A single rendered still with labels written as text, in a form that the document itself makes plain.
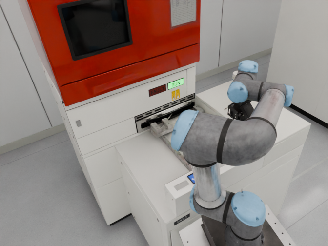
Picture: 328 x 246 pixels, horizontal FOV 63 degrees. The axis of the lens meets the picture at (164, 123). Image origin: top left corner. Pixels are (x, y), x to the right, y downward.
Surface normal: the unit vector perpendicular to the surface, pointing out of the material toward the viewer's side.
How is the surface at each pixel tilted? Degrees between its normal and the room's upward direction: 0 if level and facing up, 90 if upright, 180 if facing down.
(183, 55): 90
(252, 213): 6
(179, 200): 90
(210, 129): 29
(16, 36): 90
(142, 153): 0
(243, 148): 61
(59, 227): 0
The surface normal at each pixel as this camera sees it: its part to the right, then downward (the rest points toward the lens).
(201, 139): -0.44, 0.07
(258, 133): 0.38, -0.37
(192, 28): 0.51, 0.51
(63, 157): -0.07, -0.78
